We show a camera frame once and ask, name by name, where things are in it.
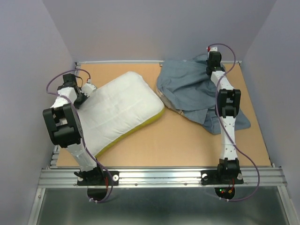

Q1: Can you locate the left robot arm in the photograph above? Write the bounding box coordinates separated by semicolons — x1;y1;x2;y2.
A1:
43;70;108;186

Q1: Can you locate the white pillow yellow edge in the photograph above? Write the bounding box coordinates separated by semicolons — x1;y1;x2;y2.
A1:
78;71;165;157

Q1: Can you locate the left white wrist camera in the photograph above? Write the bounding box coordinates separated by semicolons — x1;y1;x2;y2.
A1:
81;82;97;98

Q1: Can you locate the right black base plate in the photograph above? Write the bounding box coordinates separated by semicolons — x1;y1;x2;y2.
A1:
201;169;244;186

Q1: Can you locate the aluminium front rail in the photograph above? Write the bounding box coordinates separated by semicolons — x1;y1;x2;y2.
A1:
38;167;287;188

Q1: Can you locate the blue grey pillowcase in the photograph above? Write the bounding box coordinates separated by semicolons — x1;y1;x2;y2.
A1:
156;54;251;135

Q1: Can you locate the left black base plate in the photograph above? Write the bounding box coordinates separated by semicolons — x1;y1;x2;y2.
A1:
74;170;120;186

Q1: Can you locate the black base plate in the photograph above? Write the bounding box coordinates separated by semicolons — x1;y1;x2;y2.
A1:
74;170;120;186
201;169;244;186

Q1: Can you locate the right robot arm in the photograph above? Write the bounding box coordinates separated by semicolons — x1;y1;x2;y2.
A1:
202;47;241;185

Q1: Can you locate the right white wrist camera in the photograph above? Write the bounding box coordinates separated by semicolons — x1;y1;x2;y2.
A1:
207;46;218;53

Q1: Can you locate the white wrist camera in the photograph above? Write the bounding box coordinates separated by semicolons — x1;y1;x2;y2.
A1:
207;46;218;53
81;82;97;98

